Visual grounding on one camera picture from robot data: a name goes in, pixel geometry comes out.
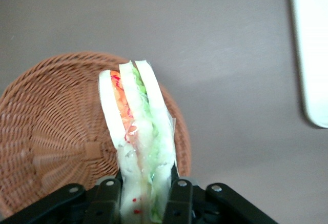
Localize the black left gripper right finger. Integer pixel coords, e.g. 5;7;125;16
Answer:
162;166;194;224

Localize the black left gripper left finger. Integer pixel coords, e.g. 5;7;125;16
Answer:
84;169;124;224

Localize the plastic sandwich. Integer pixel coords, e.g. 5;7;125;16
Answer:
98;59;178;224

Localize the brown wicker basket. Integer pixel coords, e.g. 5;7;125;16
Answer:
0;51;192;220

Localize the cream plastic tray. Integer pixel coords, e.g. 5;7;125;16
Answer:
289;0;328;129

